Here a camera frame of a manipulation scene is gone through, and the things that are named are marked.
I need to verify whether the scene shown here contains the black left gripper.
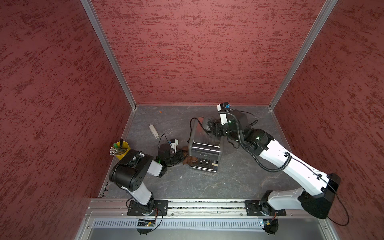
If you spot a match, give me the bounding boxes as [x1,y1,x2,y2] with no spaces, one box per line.
[165,149,191,166]

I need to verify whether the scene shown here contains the brown microfibre cloth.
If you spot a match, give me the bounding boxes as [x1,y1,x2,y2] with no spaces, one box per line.
[181,146,198,166]

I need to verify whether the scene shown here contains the grey steel coffee machine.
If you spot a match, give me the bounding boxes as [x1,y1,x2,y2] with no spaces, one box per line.
[189,117,225,173]

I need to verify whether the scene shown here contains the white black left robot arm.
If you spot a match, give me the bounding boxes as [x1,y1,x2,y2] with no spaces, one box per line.
[109,150,185,215]

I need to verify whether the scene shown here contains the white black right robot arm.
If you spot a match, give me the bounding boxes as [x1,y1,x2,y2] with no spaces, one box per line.
[207,103,341,219]

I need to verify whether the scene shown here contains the yellow pen holder cup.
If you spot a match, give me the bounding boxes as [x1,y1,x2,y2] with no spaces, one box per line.
[110,139,131,160]

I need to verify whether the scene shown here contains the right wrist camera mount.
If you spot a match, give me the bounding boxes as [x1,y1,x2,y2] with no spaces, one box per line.
[217,102,232,125]

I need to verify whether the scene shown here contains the black coffee machine power cable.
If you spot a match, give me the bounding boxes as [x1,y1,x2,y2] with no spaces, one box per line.
[187,116,211,145]

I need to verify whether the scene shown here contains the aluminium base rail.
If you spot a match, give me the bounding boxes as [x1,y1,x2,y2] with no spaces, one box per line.
[76,199,337,240]

